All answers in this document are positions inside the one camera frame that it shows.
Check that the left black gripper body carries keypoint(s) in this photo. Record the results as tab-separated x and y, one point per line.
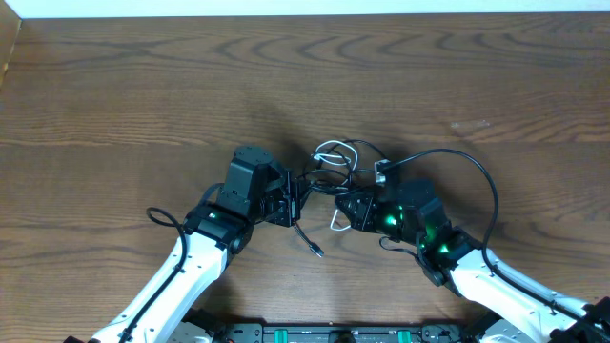
290	202

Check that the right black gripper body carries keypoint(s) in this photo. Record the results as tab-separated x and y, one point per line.
355	210

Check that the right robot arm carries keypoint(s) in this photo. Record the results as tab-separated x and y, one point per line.
520	309

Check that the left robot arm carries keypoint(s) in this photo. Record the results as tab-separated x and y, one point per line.
257	189

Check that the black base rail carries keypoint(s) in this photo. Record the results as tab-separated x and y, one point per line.
199	326

